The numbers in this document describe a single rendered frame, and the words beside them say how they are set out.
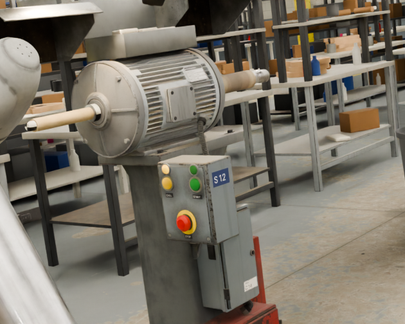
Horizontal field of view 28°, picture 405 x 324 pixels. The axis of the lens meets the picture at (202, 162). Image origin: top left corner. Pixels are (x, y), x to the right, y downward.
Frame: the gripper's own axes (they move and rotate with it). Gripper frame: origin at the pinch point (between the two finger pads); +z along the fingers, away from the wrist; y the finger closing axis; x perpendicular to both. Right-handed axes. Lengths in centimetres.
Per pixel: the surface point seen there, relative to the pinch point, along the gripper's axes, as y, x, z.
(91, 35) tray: 1, 41, 33
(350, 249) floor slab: -104, -90, 293
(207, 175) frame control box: 38.1, 0.3, 24.5
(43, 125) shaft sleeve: 7.4, 20.6, 5.6
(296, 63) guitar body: -228, 30, 463
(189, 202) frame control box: 31.1, -5.3, 23.9
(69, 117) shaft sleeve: 7.4, 21.1, 13.8
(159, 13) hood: 0, 45, 62
